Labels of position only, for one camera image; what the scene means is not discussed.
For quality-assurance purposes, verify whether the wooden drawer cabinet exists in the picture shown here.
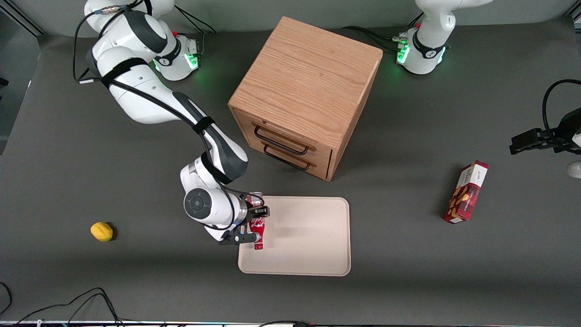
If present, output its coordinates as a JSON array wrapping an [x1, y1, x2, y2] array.
[[228, 16, 384, 182]]

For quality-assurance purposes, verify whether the black floor cable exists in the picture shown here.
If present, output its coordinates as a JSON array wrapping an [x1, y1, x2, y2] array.
[[258, 320, 315, 327], [67, 292, 126, 326], [0, 281, 13, 317], [15, 287, 121, 326]]

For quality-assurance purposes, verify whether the beige rectangular tray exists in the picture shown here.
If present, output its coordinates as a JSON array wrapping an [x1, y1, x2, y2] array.
[[238, 196, 352, 277]]

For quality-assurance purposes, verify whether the yellow lemon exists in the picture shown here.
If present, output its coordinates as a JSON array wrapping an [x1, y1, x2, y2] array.
[[90, 222, 114, 242]]

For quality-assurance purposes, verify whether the black left gripper cable loop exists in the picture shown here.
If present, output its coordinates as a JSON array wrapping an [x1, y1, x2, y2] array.
[[542, 79, 581, 137]]

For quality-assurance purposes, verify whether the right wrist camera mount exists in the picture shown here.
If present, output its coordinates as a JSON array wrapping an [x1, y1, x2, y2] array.
[[217, 229, 258, 247]]

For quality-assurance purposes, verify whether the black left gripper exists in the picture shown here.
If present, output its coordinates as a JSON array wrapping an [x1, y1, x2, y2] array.
[[509, 108, 581, 155]]

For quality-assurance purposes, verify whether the black arm base cable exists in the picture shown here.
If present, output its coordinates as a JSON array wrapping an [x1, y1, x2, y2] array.
[[341, 26, 409, 53], [174, 5, 217, 35]]

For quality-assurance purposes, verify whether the red snack box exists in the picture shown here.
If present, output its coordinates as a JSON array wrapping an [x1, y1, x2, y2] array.
[[443, 160, 490, 224]]

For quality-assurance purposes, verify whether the black right arm base cable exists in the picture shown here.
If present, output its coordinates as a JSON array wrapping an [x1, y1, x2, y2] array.
[[174, 5, 217, 35]]

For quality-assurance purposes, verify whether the red coke bottle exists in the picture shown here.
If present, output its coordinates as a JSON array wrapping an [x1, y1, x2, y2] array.
[[246, 192, 267, 251]]

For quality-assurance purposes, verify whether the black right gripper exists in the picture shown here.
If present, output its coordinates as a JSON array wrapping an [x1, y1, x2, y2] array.
[[245, 202, 272, 223]]

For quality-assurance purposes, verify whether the black left arm base cable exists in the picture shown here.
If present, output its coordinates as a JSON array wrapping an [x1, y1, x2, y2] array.
[[341, 26, 409, 53]]

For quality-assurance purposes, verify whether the wooden drawer front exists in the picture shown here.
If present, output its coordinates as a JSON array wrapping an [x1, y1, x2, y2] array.
[[236, 110, 334, 165], [248, 136, 332, 181]]

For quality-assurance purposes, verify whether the black metal drawer handle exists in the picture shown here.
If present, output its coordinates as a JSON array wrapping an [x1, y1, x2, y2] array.
[[254, 125, 312, 156], [263, 144, 313, 172]]

